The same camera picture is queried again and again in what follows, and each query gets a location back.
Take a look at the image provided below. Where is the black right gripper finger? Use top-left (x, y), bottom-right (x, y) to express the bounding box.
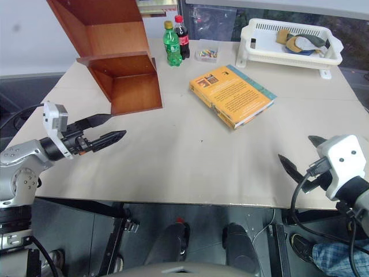
top-left (277, 154), bottom-right (307, 185)
top-left (307, 135), bottom-right (329, 150)

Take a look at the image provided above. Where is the blue cloth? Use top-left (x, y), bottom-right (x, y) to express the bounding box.
top-left (284, 46), bottom-right (318, 57)

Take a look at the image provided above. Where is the clear box of coloured clips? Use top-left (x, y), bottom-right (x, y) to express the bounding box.
top-left (194, 48), bottom-right (219, 63)

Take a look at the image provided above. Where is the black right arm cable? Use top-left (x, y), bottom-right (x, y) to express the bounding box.
top-left (289, 156), bottom-right (369, 277)

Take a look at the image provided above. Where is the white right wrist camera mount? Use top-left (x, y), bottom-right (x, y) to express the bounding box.
top-left (316, 134), bottom-right (369, 202)

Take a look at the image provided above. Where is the grey green glove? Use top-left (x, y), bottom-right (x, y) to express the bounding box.
top-left (291, 33), bottom-right (331, 49)

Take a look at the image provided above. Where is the dark sneaker of person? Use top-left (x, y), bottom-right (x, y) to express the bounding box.
top-left (289, 233), bottom-right (317, 264)

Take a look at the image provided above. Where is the green soda bottle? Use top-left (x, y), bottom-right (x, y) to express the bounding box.
top-left (162, 20), bottom-right (184, 68)

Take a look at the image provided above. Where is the teal cover book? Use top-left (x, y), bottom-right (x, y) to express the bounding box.
top-left (225, 63), bottom-right (278, 108)

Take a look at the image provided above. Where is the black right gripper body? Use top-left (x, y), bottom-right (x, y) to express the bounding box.
top-left (299, 170), bottom-right (330, 194)

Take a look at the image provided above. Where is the cola bottle red cap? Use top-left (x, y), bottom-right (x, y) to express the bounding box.
top-left (174, 14), bottom-right (191, 61)

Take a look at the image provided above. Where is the wooden shelf unit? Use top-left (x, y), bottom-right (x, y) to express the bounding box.
top-left (46, 0), bottom-right (164, 117)

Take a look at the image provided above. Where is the black table frame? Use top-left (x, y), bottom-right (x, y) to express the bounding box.
top-left (33, 198), bottom-right (140, 277)

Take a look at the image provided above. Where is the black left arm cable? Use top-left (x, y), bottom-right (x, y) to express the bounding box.
top-left (0, 104), bottom-right (46, 131)

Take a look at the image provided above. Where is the grey robot torso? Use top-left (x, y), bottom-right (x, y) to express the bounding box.
top-left (114, 260), bottom-right (256, 277)

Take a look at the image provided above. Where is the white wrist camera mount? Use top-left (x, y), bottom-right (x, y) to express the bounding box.
top-left (316, 134), bottom-right (369, 202)
top-left (42, 101), bottom-right (74, 160)

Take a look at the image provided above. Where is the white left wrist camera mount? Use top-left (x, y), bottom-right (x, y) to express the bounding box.
top-left (42, 101), bottom-right (74, 160)

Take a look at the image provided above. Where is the silver black robot waist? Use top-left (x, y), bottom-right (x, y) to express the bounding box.
top-left (0, 203), bottom-right (41, 277)

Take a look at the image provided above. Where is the grey white shoe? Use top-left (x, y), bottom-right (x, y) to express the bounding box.
top-left (46, 249), bottom-right (66, 272)

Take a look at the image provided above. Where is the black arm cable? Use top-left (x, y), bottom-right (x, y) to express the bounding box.
top-left (0, 104), bottom-right (46, 131)
top-left (289, 156), bottom-right (369, 277)

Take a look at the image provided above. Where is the tan work glove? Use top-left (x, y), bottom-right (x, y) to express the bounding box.
top-left (276, 28), bottom-right (301, 54)

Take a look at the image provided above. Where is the orange cover book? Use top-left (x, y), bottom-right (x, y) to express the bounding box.
top-left (189, 65), bottom-right (274, 130)

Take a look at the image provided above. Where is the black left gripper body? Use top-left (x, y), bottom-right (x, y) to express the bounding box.
top-left (61, 120), bottom-right (95, 156)

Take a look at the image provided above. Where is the white plastic basket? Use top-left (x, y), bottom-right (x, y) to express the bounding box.
top-left (236, 17), bottom-right (344, 80)

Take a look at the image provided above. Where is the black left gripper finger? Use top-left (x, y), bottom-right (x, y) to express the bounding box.
top-left (75, 113), bottom-right (114, 130)
top-left (91, 130), bottom-right (127, 153)

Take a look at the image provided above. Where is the thin white cable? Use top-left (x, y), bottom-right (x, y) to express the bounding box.
top-left (253, 208), bottom-right (277, 244)

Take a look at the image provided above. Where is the blue plaid trouser leg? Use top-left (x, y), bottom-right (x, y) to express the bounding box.
top-left (312, 238), bottom-right (369, 277)

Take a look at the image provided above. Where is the dark rounded shape red dot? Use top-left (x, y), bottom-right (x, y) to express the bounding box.
top-left (143, 217), bottom-right (191, 265)

